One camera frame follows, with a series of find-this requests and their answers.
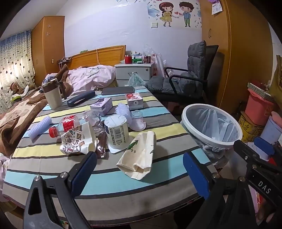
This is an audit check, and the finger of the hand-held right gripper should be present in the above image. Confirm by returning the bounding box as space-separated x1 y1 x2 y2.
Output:
233 140 276 174
253 137 282 168

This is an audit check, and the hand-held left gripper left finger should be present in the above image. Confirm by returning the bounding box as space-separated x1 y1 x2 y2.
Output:
23 151 98 229

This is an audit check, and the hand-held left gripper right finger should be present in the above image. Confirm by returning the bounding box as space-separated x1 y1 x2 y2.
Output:
182 152 261 229

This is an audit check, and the white round trash bin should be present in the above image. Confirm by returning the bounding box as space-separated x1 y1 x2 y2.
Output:
181 103 243 170

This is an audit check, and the brown snack wrapper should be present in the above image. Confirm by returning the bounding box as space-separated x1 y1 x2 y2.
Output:
95 126 109 159

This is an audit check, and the crushed patterned paper cup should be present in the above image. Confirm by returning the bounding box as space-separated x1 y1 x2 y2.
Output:
60 122 98 156

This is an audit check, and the clear plastic bottle red label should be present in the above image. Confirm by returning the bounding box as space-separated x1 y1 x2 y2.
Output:
48 110 102 138

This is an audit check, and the white labelled plastic tub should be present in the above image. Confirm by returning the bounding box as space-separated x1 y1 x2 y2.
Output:
103 114 130 154

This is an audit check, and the cream paper bag green print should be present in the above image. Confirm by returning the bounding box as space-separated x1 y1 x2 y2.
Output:
116 130 157 181

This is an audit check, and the white foam net sleeve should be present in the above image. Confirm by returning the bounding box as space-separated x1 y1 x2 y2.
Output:
28 116 53 141
116 103 132 125

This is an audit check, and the purple small carton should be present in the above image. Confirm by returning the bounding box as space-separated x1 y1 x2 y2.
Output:
90 97 113 117

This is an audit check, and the clear plastic cup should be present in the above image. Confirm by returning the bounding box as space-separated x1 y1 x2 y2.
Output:
128 110 147 132

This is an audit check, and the red and white small carton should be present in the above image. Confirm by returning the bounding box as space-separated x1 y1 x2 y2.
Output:
125 93 144 111

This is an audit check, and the pale blue cylinder pink lid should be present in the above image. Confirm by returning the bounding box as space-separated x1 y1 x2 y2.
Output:
260 111 282 146

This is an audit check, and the yellow floral tin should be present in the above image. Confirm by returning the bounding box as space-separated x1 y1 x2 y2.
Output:
239 111 265 143

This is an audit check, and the pink plastic bucket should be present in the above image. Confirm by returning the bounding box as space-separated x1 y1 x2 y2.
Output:
244 88 276 126

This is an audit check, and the translucent bin liner bag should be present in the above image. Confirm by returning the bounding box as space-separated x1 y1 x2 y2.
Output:
186 106 240 168

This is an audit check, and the striped tablecloth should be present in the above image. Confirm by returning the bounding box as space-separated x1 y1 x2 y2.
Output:
2 86 218 227

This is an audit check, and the striped gift box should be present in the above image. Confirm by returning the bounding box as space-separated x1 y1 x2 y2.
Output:
247 82 277 103

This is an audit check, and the gold paper bag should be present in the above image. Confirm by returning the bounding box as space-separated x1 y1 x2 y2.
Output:
269 55 282 104

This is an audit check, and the dark glasses case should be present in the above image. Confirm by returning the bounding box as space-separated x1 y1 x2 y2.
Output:
67 91 96 108

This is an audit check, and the pale pink cloth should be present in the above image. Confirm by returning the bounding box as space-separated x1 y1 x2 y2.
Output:
0 153 10 203

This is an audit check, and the beige mug with dark lid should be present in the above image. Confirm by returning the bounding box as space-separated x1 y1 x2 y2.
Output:
41 79 66 110

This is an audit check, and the black mesh armchair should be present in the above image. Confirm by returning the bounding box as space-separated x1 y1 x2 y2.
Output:
152 45 219 103

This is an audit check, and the dark tablet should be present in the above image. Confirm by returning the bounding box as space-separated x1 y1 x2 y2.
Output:
101 86 135 96

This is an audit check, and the large wooden wardrobe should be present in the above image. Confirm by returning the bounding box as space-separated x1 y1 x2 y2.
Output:
199 0 274 108

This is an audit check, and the pale pink quilt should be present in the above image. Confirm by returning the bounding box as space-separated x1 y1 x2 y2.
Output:
66 65 116 92

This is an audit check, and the green patterned plastic bag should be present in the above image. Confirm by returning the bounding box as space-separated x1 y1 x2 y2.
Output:
127 72 147 87

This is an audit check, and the grey quilted chair cushion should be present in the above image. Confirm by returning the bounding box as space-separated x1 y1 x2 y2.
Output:
144 41 207 94

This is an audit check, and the brown plush toy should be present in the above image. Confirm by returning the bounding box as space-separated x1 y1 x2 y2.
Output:
10 82 29 97

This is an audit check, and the grey nightstand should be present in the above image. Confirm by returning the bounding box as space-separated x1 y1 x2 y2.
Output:
114 62 157 87

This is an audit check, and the white power strip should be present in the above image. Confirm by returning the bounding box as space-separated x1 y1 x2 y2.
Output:
58 56 73 65

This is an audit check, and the white plastic bag red print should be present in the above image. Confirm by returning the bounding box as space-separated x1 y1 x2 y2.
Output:
154 53 165 77

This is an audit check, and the wooden headboard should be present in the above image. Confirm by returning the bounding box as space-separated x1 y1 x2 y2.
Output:
66 45 127 70

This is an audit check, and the stack of green white boxes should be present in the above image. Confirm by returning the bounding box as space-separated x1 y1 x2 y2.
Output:
131 51 143 64

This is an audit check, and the heart patterned curtain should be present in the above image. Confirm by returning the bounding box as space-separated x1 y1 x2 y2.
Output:
0 30 36 115

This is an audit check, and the clear plastic bag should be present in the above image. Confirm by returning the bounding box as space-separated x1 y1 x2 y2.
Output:
142 44 157 56

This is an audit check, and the narrow wooden wardrobe with stars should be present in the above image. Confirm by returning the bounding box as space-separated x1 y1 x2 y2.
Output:
31 16 66 87

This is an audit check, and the paper tag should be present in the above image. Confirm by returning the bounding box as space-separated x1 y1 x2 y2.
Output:
211 0 223 15

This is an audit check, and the black long-handled tool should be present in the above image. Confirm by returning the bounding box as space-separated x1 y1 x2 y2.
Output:
236 101 245 120

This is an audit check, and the cartoon couple wall sticker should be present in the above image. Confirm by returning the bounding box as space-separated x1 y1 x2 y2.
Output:
147 0 202 29

